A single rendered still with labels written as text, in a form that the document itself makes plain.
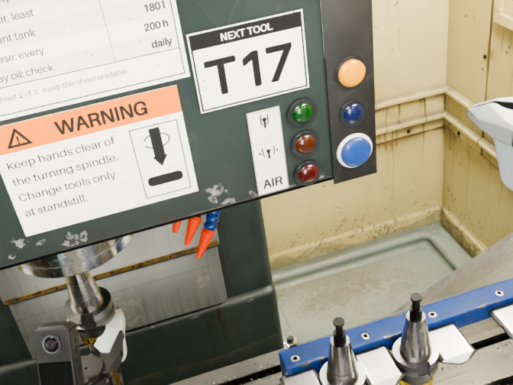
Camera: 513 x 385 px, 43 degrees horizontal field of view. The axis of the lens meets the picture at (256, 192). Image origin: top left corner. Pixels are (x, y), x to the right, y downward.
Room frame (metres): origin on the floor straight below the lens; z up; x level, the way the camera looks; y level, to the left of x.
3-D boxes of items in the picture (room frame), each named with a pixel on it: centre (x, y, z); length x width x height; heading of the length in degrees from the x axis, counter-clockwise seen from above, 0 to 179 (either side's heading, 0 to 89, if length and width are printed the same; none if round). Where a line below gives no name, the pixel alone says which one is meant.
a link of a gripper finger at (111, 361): (0.61, 0.23, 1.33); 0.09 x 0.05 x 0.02; 161
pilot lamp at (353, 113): (0.53, -0.10, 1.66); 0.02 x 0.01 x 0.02; 102
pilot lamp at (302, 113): (0.52, -0.05, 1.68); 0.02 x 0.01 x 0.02; 102
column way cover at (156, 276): (1.11, 0.33, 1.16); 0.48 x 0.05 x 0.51; 102
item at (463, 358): (0.64, -0.24, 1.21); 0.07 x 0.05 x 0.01; 12
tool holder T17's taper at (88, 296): (0.68, 0.25, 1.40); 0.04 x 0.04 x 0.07
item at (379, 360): (0.62, -0.13, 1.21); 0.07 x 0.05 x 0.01; 12
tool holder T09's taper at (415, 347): (0.63, -0.19, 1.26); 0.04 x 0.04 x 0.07
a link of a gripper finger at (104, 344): (0.65, 0.22, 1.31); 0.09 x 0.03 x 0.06; 161
